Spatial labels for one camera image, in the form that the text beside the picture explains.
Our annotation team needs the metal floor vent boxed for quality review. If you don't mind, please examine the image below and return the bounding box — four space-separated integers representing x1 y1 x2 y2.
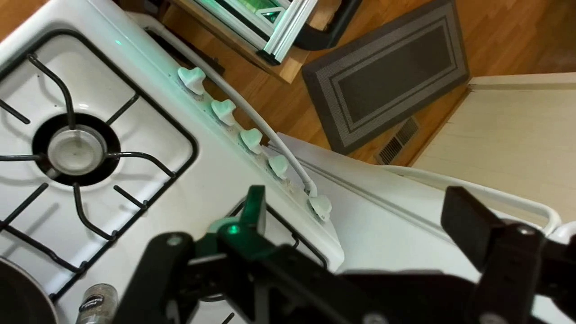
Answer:
377 116 424 168

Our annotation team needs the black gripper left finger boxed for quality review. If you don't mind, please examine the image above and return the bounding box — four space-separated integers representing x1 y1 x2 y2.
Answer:
114 186 362 324

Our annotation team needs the white stove knob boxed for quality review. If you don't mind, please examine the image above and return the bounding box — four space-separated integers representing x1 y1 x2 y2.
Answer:
265 152 292 180
307 193 334 224
238 126 267 157
208 98 240 128
177 65 209 98

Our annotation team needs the round gas burner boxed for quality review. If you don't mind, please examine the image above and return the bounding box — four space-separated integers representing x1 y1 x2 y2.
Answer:
33 112 125 188

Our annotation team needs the white refrigerator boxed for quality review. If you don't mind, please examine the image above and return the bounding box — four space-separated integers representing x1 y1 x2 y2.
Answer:
278 134 576 324

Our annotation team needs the white metal frame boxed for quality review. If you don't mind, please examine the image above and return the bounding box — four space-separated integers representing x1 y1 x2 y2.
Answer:
195 0 319 65

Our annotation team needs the white gas stove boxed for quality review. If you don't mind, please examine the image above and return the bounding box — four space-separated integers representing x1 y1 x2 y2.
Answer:
0 0 348 324

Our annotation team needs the black frying pan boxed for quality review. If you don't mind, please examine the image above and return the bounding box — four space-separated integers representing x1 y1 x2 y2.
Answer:
0 256 60 324

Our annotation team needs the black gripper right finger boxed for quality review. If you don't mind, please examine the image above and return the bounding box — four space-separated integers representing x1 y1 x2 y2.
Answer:
442 186 576 324

